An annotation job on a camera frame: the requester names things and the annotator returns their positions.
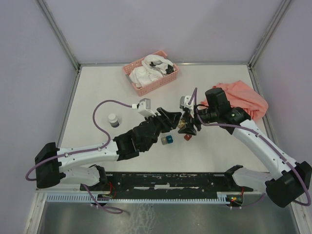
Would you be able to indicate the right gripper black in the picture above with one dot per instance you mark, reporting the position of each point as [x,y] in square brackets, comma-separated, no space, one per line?
[189,128]

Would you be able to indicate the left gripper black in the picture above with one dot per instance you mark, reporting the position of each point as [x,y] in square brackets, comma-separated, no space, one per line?
[174,117]

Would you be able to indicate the teal pill box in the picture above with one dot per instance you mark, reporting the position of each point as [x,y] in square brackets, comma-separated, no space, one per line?
[169,139]

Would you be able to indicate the grey pill box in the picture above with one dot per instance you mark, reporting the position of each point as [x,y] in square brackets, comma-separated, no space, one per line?
[164,140]

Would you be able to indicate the white bottle cap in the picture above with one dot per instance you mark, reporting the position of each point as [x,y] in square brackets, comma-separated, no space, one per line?
[113,120]

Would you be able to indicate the glass pill bottle yellow pills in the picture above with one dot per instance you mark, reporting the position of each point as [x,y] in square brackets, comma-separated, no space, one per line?
[182,124]

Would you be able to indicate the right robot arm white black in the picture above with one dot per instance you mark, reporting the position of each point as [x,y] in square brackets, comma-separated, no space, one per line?
[286,180]

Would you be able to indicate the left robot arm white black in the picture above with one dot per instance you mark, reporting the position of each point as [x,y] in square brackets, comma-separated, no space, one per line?
[55,165]

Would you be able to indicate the red pill box right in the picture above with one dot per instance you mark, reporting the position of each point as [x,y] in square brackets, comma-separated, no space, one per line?
[187,137]

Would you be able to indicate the pink plastic basket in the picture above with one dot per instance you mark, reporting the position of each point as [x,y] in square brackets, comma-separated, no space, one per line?
[127,69]

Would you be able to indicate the white cloth in basket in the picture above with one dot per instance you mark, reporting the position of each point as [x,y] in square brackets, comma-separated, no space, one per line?
[152,69]

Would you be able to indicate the pink shirt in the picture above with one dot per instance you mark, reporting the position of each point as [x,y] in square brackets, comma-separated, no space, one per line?
[242,95]

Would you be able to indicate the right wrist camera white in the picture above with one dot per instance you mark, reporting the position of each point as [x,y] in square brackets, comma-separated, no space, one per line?
[187,104]

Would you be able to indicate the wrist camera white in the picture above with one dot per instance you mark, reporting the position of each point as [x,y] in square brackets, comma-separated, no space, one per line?
[144,108]
[187,104]

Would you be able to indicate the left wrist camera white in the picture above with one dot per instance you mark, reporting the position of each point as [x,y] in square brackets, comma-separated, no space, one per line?
[144,108]

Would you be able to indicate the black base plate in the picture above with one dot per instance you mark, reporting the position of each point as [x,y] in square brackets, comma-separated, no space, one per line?
[144,185]

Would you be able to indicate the white cable duct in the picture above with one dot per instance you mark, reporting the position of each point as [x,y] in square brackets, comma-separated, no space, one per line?
[85,198]

